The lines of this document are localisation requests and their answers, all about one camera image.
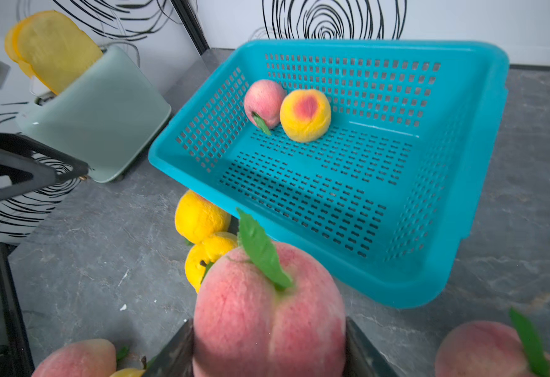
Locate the mint green toaster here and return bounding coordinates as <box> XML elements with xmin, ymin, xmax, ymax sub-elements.
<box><xmin>16</xmin><ymin>47</ymin><xmax>171</xmax><ymax>183</ymax></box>

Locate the yellow peach red spot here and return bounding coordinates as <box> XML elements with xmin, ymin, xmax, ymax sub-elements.
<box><xmin>280</xmin><ymin>90</ymin><xmax>331</xmax><ymax>143</ymax></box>

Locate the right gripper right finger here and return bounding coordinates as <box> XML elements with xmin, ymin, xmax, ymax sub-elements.
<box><xmin>342</xmin><ymin>317</ymin><xmax>397</xmax><ymax>377</ymax></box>

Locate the yellow toast slice left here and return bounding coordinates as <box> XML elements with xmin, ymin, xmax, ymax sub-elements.
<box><xmin>4</xmin><ymin>21</ymin><xmax>34</xmax><ymax>79</ymax></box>

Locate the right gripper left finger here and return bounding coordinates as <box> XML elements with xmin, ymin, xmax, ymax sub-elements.
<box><xmin>143</xmin><ymin>319</ymin><xmax>194</xmax><ymax>377</ymax></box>

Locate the yellow peach with leaf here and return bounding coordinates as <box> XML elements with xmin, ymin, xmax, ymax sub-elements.
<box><xmin>185</xmin><ymin>232</ymin><xmax>238</xmax><ymax>293</ymax></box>

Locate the yellow toast slice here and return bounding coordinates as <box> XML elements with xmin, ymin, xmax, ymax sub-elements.
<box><xmin>4</xmin><ymin>21</ymin><xmax>34</xmax><ymax>79</ymax></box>
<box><xmin>17</xmin><ymin>10</ymin><xmax>103</xmax><ymax>95</ymax></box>

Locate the yellow peach right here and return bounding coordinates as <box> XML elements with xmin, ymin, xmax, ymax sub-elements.
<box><xmin>110</xmin><ymin>368</ymin><xmax>145</xmax><ymax>377</ymax></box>

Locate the pink peach with leaf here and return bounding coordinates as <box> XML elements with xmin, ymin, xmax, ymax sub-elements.
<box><xmin>193</xmin><ymin>210</ymin><xmax>346</xmax><ymax>376</ymax></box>

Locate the teal plastic basket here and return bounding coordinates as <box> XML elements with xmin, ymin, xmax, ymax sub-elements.
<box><xmin>149</xmin><ymin>40</ymin><xmax>509</xmax><ymax>309</ymax></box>

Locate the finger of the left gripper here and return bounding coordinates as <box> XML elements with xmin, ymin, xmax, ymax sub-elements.
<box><xmin>0</xmin><ymin>133</ymin><xmax>90</xmax><ymax>201</ymax></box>

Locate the yellow peach near basket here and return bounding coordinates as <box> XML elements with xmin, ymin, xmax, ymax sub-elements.
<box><xmin>175</xmin><ymin>190</ymin><xmax>232</xmax><ymax>244</ymax></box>

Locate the yellow toast slice right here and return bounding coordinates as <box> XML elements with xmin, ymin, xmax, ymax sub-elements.
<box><xmin>17</xmin><ymin>10</ymin><xmax>103</xmax><ymax>95</ymax></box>

